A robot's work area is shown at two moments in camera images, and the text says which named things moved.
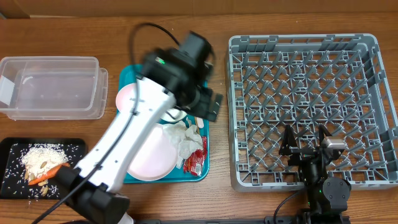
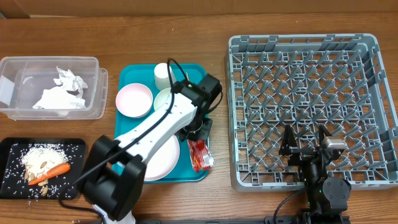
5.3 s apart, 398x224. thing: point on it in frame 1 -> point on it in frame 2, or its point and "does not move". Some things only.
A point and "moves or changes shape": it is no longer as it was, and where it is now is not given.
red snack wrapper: x=195 y=162 moves or changes shape
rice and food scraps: x=27 y=162 does not move
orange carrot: x=50 y=174 does not move
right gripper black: x=303 y=154 does not move
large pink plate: x=156 y=157 does not move
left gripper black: x=202 y=107 -> x=204 y=135
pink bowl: x=125 y=98 does not move
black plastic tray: x=29 y=166 does not move
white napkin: x=190 y=140 -> x=68 y=95
